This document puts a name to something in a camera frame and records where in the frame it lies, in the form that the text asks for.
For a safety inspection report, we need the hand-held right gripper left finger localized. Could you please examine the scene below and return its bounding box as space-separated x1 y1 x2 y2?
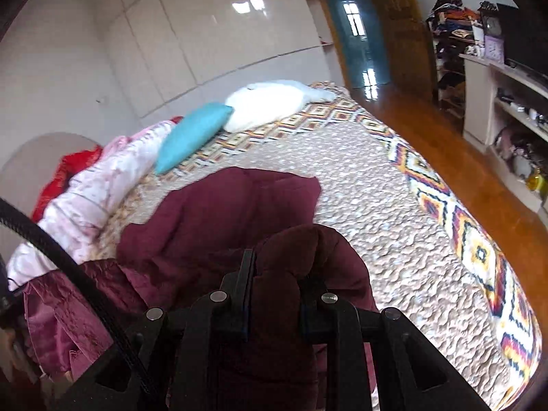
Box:
58 248 258 411

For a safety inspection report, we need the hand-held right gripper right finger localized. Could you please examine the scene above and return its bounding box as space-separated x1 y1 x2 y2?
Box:
300 279 493 411

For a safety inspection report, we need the maroon quilted puffer jacket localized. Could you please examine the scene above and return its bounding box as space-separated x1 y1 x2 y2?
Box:
23 167 379 411

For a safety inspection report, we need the rack of clothes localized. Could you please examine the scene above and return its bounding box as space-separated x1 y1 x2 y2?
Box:
426 0 482 121

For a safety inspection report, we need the patterned quilt bed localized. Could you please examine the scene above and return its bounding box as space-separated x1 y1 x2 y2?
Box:
86 81 542 409

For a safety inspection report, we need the padded bed headboard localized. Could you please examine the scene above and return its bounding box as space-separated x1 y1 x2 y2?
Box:
0 133 103 262

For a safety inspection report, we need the pink white duvet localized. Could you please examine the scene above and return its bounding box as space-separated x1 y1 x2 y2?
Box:
8 120 176 285

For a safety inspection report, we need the red cloth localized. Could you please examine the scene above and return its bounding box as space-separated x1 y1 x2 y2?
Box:
31 146 104 223

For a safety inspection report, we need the turquoise pillow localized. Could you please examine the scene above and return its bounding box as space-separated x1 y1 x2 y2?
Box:
154 103 234 176

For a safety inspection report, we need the white pillow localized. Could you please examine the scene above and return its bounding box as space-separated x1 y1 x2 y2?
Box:
224 80 337 133

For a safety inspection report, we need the white glossy wardrobe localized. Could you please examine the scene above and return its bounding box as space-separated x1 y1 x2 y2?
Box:
103 0 339 121

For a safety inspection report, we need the yellow container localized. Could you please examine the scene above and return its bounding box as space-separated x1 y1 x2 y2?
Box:
524 169 548 194

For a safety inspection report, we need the pink bag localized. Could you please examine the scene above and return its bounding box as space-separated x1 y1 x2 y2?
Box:
497 126 521 159

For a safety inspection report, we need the white shelf cabinet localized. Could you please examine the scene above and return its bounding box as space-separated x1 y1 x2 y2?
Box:
460 53 548 215

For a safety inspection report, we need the wooden door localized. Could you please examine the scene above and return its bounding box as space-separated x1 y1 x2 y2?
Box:
368 0 435 101

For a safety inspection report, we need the purple clock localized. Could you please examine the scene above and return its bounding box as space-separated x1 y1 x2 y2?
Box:
484 35 506 61

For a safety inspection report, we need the black ornate clock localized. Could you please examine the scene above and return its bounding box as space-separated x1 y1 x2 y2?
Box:
478 1 503 37

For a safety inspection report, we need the black television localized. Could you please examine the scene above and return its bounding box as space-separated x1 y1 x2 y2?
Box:
497 3 548 78

